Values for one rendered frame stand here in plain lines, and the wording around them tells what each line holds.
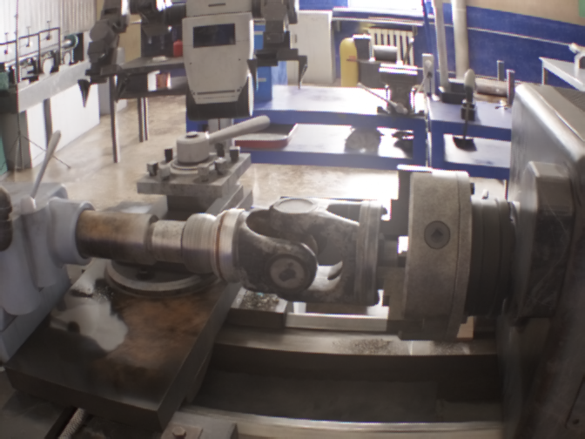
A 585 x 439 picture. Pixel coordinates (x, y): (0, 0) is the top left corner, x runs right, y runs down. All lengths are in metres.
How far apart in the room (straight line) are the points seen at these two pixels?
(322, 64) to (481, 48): 2.27
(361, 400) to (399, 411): 0.09
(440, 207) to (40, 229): 0.62
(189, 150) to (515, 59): 7.18
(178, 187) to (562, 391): 0.74
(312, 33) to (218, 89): 5.63
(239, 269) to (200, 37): 1.18
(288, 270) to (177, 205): 0.34
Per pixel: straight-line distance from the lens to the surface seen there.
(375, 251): 0.82
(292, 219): 0.85
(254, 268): 0.86
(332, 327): 1.18
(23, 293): 1.02
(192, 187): 1.05
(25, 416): 0.98
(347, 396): 1.16
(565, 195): 0.64
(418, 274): 0.77
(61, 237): 1.00
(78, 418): 0.95
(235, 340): 1.16
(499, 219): 0.85
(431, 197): 0.79
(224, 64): 1.95
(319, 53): 7.57
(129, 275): 1.17
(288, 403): 1.17
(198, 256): 0.90
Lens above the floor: 1.49
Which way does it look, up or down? 24 degrees down
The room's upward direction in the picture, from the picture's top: 2 degrees counter-clockwise
